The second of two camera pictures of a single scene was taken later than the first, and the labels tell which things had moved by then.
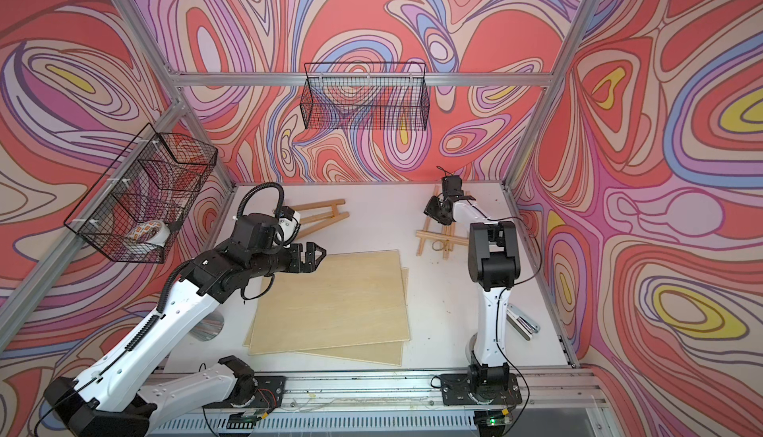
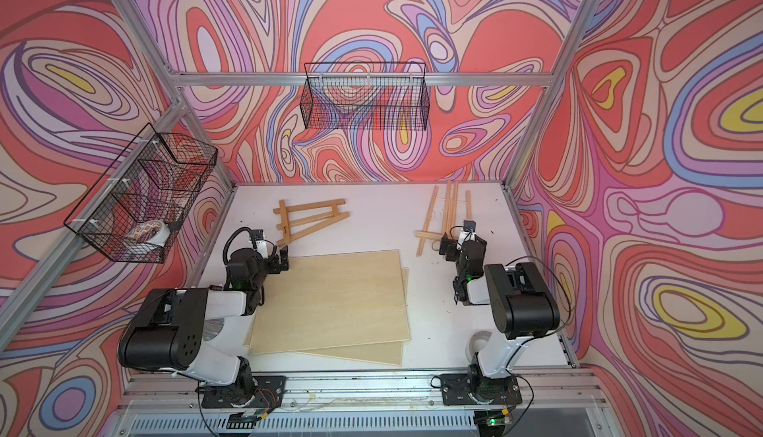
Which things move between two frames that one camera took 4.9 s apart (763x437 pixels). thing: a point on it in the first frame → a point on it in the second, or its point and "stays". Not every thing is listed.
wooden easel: (446, 236) stays
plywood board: (390, 353) stays
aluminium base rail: (553, 403) stays
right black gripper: (431, 209) → (444, 245)
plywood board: (349, 300) stays
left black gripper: (310, 262) → (283, 259)
